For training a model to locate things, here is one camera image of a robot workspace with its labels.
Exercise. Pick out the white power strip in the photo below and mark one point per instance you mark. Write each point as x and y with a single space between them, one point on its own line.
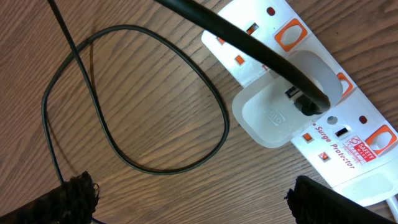
351 145

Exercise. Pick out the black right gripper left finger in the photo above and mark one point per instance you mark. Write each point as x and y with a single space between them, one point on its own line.
73 202

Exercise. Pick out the white charger plug adapter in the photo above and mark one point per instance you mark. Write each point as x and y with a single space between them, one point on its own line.
267 109

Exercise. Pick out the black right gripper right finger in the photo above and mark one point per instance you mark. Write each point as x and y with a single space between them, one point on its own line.
313 203

